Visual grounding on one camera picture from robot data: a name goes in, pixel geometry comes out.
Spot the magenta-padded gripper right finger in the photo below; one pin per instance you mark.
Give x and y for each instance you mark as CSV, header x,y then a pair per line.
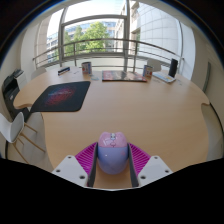
x,y
141,159

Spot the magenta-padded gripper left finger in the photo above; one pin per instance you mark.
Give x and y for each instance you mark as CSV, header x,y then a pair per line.
x,y
83,158

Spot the pink and lilac computer mouse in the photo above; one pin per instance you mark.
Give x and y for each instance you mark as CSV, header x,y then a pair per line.
x,y
112,156

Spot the black mouse pad red print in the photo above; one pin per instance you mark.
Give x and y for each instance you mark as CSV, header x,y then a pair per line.
x,y
61,96

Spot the white chair wooden legs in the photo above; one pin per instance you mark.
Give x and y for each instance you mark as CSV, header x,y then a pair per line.
x,y
11,128

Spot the red and grey magazine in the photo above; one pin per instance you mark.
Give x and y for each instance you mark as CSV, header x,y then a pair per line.
x,y
123,76

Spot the white and blue booklet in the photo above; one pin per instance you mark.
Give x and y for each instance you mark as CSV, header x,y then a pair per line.
x,y
164,77

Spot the printed mug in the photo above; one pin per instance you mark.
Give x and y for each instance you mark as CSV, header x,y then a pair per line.
x,y
147,71
86,68

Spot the white shell chair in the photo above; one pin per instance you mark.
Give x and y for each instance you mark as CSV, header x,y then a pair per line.
x,y
38,72
155,64

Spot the black upright speaker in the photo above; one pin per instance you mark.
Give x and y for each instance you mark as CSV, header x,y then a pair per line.
x,y
173,67

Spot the black and white office printer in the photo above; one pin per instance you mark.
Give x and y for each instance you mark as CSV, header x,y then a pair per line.
x,y
11,91

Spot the grey metal balcony railing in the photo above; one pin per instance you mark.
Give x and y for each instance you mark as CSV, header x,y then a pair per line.
x,y
100,39

